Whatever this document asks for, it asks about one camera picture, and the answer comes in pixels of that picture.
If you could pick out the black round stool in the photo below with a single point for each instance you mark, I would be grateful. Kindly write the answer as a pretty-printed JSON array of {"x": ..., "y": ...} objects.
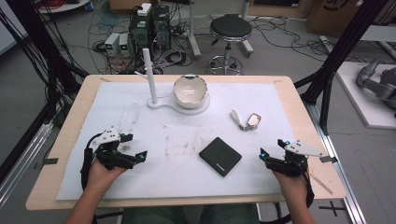
[{"x": 231, "y": 28}]

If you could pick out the person's legs in jeans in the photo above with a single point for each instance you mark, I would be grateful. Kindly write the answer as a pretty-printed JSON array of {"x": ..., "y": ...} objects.
[{"x": 186, "y": 214}]

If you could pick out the white ceramic bowl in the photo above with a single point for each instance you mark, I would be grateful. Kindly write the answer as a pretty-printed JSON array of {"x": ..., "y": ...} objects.
[{"x": 190, "y": 91}]

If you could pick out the black frame post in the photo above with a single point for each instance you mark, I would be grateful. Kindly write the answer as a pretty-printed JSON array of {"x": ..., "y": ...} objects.
[
  {"x": 339, "y": 53},
  {"x": 37, "y": 37}
]

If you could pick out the white table mat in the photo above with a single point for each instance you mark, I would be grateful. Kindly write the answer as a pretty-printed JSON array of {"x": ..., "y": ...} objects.
[{"x": 174, "y": 140}]

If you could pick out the cardboard box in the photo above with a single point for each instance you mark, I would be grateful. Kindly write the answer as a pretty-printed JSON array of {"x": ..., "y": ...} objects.
[{"x": 333, "y": 17}]

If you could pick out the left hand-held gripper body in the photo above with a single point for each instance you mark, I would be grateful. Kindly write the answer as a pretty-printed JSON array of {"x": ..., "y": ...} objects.
[{"x": 107, "y": 151}]

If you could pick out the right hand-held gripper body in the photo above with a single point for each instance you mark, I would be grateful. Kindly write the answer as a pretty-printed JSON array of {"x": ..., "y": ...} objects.
[{"x": 295, "y": 157}]

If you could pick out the grey power supply unit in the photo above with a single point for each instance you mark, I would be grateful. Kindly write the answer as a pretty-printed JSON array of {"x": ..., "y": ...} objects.
[
  {"x": 124, "y": 43},
  {"x": 112, "y": 43}
]

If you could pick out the black computer tower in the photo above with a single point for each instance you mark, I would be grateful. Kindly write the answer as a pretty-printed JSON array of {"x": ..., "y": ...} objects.
[
  {"x": 161, "y": 26},
  {"x": 140, "y": 32}
]

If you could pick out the thin wooden stick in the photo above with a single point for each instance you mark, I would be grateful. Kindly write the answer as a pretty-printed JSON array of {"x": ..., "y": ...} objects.
[{"x": 322, "y": 184}]

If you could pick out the white box on computer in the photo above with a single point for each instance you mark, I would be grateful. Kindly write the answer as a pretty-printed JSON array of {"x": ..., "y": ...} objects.
[{"x": 144, "y": 9}]

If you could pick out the person's right hand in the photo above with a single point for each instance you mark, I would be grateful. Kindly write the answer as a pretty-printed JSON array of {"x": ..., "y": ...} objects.
[{"x": 292, "y": 183}]

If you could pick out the black tape strip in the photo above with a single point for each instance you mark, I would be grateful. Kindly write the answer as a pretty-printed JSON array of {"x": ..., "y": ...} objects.
[
  {"x": 49, "y": 161},
  {"x": 328, "y": 159}
]

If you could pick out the aluminium frame rail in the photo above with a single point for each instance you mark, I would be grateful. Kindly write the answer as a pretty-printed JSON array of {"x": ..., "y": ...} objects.
[
  {"x": 336, "y": 161},
  {"x": 21, "y": 165}
]

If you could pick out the white platform board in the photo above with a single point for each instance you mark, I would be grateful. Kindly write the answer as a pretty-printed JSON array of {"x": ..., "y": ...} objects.
[{"x": 358, "y": 102}]

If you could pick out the black tape cross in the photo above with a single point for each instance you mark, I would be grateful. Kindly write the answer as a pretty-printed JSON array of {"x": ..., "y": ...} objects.
[{"x": 332, "y": 208}]

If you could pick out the black square wallet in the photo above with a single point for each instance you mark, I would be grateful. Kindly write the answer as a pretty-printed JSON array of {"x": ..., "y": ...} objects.
[{"x": 220, "y": 156}]

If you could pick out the white stand with pole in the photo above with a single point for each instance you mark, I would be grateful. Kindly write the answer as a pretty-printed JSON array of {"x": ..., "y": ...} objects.
[{"x": 152, "y": 77}]

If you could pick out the person's left hand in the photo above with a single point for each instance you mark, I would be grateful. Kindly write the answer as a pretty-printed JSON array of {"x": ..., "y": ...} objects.
[{"x": 101, "y": 174}]

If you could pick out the white power strip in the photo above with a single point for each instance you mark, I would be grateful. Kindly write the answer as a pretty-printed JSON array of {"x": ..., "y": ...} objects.
[{"x": 327, "y": 43}]

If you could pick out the wooden table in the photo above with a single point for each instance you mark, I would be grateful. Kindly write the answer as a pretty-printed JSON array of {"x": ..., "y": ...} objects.
[{"x": 311, "y": 130}]

